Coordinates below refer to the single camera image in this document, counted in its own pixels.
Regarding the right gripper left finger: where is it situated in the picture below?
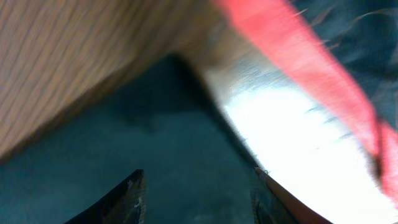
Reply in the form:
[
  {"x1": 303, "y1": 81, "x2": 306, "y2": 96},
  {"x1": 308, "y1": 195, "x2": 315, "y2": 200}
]
[{"x1": 66, "y1": 169, "x2": 146, "y2": 224}]

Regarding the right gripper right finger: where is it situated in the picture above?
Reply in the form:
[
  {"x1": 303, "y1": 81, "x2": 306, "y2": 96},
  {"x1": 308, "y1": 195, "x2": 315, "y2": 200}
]
[{"x1": 251, "y1": 167, "x2": 331, "y2": 224}]

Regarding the red and black patterned garment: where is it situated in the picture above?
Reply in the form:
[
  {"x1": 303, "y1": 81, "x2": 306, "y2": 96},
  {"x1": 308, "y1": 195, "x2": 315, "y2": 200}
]
[{"x1": 217, "y1": 1, "x2": 397, "y2": 201}]

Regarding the black polo shirt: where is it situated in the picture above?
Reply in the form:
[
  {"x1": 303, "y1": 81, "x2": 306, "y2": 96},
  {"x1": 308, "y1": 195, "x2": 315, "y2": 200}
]
[{"x1": 1, "y1": 55, "x2": 253, "y2": 223}]

